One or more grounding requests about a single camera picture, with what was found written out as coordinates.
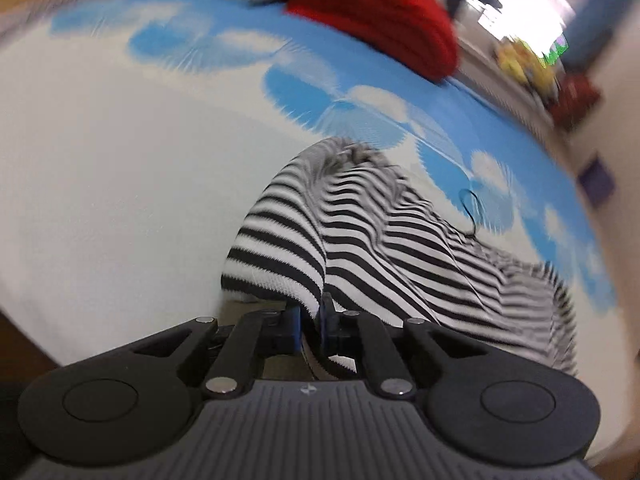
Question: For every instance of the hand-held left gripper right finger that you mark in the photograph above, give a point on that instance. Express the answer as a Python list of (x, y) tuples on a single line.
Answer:
[(326, 326)]

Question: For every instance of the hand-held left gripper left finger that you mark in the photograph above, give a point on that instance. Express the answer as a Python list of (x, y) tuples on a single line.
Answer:
[(296, 329)]

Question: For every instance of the black white striped hooded garment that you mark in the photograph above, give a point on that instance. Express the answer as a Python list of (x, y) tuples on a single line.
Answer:
[(400, 260)]

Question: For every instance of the blue white patterned bed sheet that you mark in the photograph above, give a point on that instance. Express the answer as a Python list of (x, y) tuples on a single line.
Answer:
[(125, 170)]

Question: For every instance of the yellow plush toys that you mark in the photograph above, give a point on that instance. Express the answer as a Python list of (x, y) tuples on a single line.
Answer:
[(505, 95)]

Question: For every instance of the purple box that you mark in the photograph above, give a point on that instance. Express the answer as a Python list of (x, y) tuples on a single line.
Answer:
[(596, 182)]

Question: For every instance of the red folded blanket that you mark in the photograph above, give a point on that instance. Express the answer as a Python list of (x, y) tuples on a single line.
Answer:
[(380, 15)]

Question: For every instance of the yellow plush toy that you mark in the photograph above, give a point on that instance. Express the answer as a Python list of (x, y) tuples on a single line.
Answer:
[(544, 74), (514, 60)]

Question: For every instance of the dark red bag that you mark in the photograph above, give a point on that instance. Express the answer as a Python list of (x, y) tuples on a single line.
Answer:
[(575, 102)]

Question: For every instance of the blue curtain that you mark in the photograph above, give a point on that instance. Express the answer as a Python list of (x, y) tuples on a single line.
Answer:
[(595, 10)]

